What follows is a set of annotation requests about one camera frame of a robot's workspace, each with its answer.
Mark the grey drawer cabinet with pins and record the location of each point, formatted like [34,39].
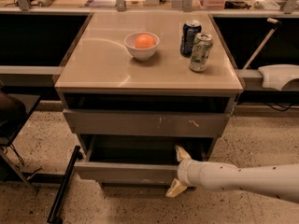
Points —
[101,74]

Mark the black metal floor bar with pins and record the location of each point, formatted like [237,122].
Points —
[53,217]

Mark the white stick with tip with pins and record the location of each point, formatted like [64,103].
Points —
[275,24]

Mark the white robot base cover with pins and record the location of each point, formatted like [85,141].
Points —
[276,76]

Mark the orange fruit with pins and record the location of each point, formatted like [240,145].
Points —
[144,41]

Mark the grey top drawer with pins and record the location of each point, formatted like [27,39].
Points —
[146,123]

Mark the white ceramic bowl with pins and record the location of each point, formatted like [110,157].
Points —
[140,54]

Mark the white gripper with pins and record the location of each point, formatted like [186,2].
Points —
[183,172]

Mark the green white soda can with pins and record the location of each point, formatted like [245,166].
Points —
[202,46]

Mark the dark blue soda can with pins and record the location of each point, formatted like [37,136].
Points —
[189,31]

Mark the grey drawer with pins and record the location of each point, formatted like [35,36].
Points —
[146,123]
[139,160]

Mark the dark chair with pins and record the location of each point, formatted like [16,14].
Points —
[15,110]

